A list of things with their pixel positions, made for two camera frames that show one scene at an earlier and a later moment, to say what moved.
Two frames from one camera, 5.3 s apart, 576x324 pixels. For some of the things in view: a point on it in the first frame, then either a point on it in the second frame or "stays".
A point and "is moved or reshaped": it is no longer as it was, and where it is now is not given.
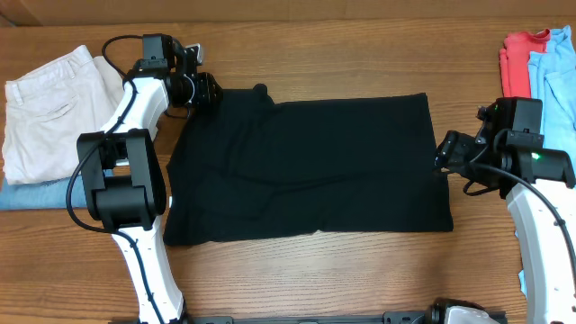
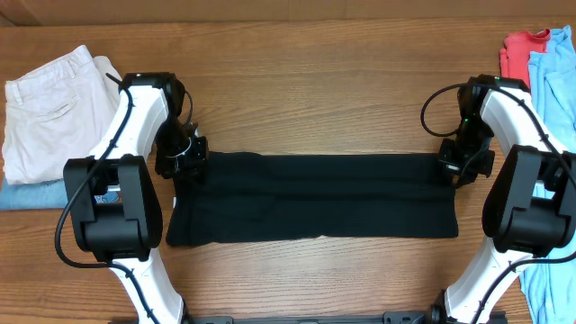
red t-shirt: [515, 73] stays
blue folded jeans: [45, 195] stays
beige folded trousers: [48, 108] stays
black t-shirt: [240, 166] is moved or reshaped
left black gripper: [206, 94] -> [168, 169]
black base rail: [436, 317] stays
